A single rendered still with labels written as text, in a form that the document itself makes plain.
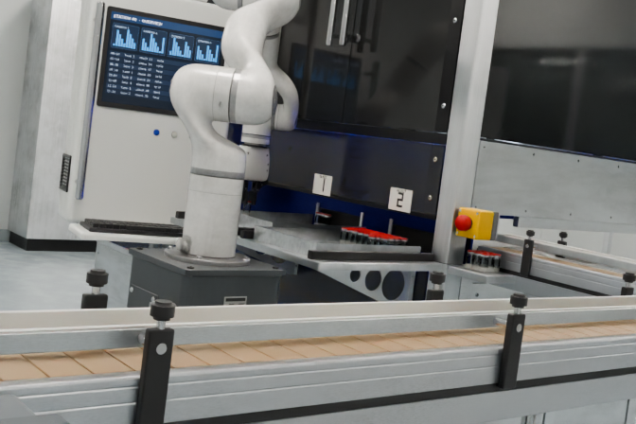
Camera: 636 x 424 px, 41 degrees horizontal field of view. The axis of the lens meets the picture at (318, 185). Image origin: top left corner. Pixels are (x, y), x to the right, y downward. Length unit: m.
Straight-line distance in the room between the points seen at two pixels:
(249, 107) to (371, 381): 1.02
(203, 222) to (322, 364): 1.02
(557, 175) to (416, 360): 1.59
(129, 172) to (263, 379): 2.00
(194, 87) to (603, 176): 1.33
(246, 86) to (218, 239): 0.33
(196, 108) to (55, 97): 5.20
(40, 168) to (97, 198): 4.26
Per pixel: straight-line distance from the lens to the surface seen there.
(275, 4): 2.09
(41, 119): 6.99
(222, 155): 1.83
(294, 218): 2.68
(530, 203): 2.41
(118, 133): 2.76
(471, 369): 1.03
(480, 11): 2.20
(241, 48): 1.95
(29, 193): 7.04
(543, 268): 2.13
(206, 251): 1.85
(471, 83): 2.18
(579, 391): 1.21
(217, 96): 1.83
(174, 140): 2.81
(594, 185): 2.64
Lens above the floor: 1.15
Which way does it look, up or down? 3 degrees down
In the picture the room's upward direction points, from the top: 7 degrees clockwise
